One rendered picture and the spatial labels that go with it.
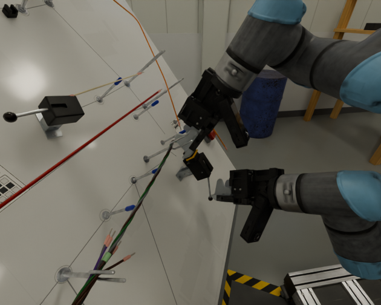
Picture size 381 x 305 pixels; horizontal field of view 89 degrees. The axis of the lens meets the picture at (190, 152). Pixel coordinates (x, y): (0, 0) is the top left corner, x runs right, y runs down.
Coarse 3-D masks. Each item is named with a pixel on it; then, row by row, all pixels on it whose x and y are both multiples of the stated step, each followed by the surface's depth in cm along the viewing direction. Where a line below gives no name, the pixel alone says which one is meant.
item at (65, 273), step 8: (64, 272) 27; (72, 272) 26; (80, 272) 25; (88, 272) 22; (96, 272) 21; (104, 272) 20; (112, 272) 19; (64, 280) 27; (104, 280) 22; (112, 280) 21; (120, 280) 20
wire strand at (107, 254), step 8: (168, 152) 39; (160, 168) 36; (152, 184) 33; (144, 192) 32; (136, 208) 30; (128, 224) 28; (120, 232) 26; (112, 248) 25; (104, 256) 24; (104, 264) 24
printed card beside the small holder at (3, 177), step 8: (0, 168) 26; (0, 176) 26; (8, 176) 26; (0, 184) 25; (8, 184) 26; (16, 184) 27; (24, 184) 27; (0, 192) 25; (8, 192) 26; (24, 192) 27; (0, 200) 25
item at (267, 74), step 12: (264, 72) 264; (276, 72) 264; (252, 84) 249; (264, 84) 241; (276, 84) 240; (252, 96) 256; (264, 96) 249; (276, 96) 250; (240, 108) 289; (252, 108) 264; (264, 108) 258; (276, 108) 263; (252, 120) 272; (264, 120) 267; (252, 132) 281; (264, 132) 279
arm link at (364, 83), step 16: (336, 48) 27; (352, 48) 25; (368, 48) 23; (320, 64) 28; (336, 64) 26; (352, 64) 24; (368, 64) 22; (320, 80) 29; (336, 80) 26; (352, 80) 24; (368, 80) 22; (336, 96) 28; (352, 96) 25; (368, 96) 23
